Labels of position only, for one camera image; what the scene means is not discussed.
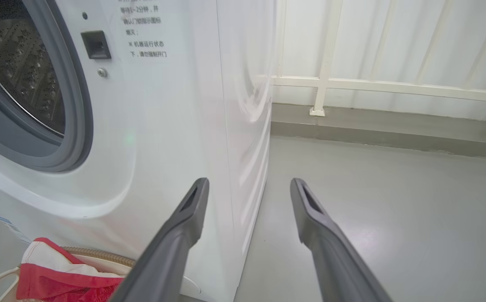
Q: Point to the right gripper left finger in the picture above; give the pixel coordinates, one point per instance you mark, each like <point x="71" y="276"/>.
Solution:
<point x="171" y="251"/>

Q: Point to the white metal railing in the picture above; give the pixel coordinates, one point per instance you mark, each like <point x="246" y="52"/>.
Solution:
<point x="352" y="86"/>

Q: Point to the small silver screw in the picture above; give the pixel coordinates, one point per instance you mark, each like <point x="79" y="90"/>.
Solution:
<point x="102" y="72"/>

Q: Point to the black door latch slot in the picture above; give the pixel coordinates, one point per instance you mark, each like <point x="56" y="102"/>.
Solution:
<point x="96" y="45"/>

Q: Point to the perforated steel washer drum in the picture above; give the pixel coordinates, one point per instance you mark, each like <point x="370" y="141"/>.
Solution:
<point x="24" y="75"/>

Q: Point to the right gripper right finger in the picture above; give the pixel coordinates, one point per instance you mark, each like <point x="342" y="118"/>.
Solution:
<point x="335" y="260"/>

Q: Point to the white front-load washing machine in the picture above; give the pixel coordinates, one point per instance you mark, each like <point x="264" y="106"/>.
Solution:
<point x="163" y="126"/>

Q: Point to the cream perforated laundry basket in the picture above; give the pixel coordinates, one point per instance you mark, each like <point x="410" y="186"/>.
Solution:
<point x="100" y="255"/>

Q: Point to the blue energy label sticker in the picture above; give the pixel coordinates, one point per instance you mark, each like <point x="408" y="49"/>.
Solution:
<point x="12" y="228"/>

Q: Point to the red and white garment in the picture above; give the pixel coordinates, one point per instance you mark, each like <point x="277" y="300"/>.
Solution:
<point x="58" y="281"/>

